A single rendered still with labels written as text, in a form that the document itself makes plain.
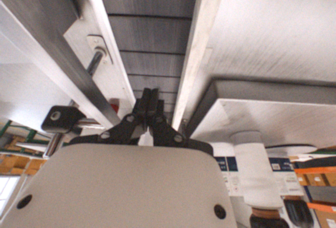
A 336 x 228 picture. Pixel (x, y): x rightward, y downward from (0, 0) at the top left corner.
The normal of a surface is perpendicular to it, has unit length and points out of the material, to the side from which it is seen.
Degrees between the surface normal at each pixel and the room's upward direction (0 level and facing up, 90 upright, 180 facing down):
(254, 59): 0
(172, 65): 0
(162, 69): 0
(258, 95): 90
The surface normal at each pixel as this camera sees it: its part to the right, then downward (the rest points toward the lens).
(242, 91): 0.04, -0.52
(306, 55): -0.04, 0.85
